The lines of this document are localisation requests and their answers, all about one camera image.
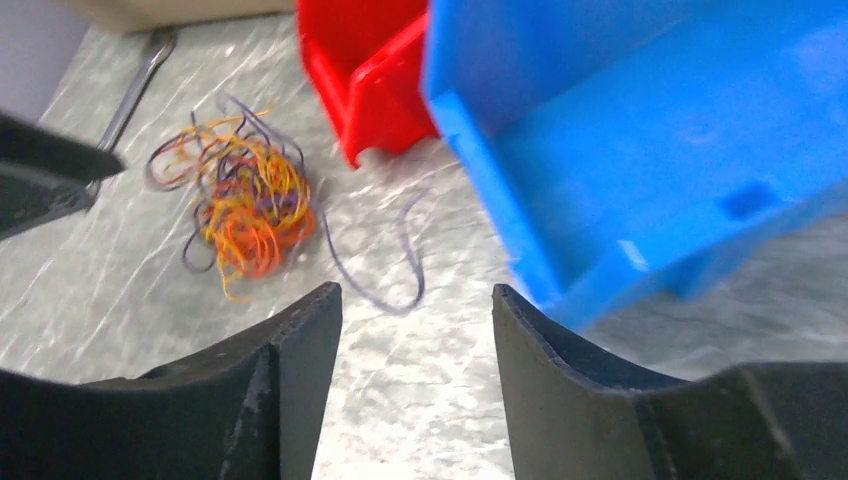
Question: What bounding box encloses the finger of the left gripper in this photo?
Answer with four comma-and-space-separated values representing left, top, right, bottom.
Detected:
1, 113, 125, 240

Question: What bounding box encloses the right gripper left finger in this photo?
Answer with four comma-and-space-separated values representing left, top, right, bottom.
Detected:
1, 282, 343, 479

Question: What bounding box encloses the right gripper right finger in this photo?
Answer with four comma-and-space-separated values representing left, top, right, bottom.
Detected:
492, 284, 847, 479

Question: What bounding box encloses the purple wire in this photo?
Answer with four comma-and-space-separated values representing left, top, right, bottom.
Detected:
144, 94, 432, 317

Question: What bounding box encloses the yellow wire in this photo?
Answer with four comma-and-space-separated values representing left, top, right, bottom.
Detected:
173, 105, 313, 304

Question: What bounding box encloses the silver wrench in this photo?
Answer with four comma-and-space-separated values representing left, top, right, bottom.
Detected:
84, 27, 179, 200

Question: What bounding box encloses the blue plastic bin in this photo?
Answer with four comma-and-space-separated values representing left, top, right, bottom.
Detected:
423, 1, 847, 329

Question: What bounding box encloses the red plastic bin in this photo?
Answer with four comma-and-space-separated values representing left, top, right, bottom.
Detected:
295, 0, 438, 169

